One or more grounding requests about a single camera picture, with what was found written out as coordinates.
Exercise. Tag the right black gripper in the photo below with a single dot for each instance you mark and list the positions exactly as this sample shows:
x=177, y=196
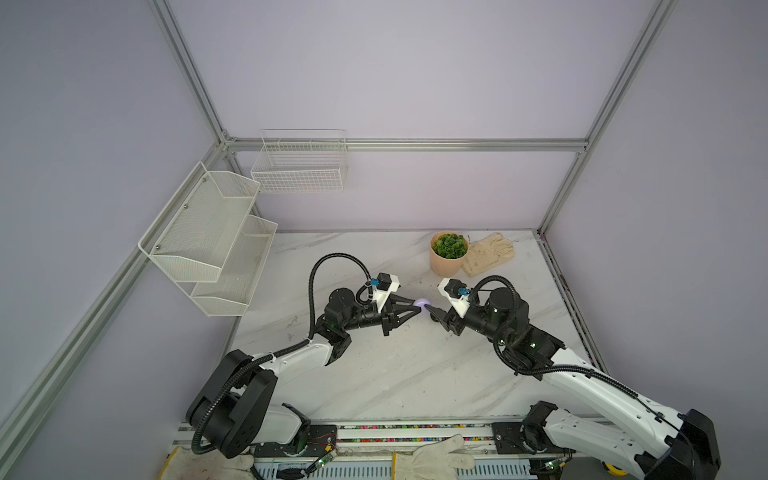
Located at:
x=444, y=319

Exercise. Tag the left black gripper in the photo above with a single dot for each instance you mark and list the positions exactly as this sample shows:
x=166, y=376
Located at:
x=390, y=312

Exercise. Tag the lilac round disc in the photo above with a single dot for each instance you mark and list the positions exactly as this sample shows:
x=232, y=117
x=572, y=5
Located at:
x=423, y=304

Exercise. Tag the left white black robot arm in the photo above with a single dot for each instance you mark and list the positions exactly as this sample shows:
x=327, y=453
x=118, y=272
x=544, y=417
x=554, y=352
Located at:
x=234, y=409

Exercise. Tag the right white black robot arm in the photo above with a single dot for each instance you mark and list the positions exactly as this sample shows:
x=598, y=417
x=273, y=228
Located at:
x=643, y=438

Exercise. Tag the potted green plant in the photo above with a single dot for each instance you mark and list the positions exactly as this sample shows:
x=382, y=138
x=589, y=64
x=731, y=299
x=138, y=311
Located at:
x=447, y=253

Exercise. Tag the beige work glove on table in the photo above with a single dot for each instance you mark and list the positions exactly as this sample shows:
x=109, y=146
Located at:
x=487, y=253

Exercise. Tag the white glove front centre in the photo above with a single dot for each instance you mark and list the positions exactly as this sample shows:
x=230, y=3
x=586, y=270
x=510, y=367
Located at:
x=441, y=461

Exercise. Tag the white glove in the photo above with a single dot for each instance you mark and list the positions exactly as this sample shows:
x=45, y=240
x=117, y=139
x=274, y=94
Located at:
x=441, y=461
x=182, y=464

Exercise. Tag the white mesh shelf lower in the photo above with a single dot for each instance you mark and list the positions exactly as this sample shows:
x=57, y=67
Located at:
x=232, y=293

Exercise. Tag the white mesh shelf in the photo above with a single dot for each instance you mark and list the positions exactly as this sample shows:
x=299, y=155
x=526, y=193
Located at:
x=232, y=293
x=192, y=238

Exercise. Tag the white mesh shelf upper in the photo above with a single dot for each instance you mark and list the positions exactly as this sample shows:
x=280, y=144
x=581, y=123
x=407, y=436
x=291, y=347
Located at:
x=192, y=238

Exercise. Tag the yellow tape measure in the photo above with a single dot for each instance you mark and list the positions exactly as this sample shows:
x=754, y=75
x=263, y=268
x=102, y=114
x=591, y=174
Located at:
x=613, y=470

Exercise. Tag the white glove front left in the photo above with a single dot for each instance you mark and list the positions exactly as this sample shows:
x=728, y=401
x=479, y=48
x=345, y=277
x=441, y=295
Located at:
x=182, y=464

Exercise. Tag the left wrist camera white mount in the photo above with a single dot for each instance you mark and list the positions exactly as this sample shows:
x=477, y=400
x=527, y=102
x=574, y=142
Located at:
x=383, y=286

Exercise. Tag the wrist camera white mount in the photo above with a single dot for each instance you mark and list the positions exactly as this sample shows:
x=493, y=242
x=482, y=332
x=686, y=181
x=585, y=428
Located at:
x=457, y=294
x=383, y=286

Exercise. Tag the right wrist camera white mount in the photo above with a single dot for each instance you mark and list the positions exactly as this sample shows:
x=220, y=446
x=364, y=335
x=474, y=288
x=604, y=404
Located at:
x=457, y=294

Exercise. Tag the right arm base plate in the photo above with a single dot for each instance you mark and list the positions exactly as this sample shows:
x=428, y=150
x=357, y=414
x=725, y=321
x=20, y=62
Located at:
x=520, y=438

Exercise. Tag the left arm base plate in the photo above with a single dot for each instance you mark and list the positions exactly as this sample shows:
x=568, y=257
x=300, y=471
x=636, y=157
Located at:
x=311, y=441

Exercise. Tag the white wire basket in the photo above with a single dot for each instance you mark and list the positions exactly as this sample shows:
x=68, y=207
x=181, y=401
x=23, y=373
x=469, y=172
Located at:
x=301, y=161

